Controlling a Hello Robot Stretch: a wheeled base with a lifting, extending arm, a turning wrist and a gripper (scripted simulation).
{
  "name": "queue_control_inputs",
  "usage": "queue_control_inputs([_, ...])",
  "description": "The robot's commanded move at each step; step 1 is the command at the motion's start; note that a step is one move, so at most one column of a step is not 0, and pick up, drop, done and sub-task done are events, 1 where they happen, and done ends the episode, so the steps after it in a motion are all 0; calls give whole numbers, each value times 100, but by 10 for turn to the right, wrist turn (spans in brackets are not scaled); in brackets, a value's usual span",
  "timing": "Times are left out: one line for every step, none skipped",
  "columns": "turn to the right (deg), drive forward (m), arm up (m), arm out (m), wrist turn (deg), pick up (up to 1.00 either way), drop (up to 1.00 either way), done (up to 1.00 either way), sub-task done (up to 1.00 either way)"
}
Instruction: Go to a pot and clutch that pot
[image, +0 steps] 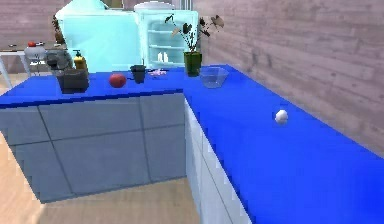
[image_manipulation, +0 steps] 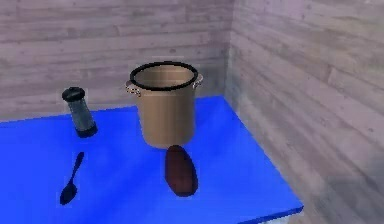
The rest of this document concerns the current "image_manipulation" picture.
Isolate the dark brown oval loaf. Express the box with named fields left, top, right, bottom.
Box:
left=164, top=144, right=199, bottom=198

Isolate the tall copper pot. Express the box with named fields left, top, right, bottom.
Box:
left=125, top=60, right=204, bottom=150

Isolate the black spoon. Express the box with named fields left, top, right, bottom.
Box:
left=59, top=151, right=85, bottom=206

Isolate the blue table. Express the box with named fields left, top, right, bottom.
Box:
left=0, top=95, right=305, bottom=224

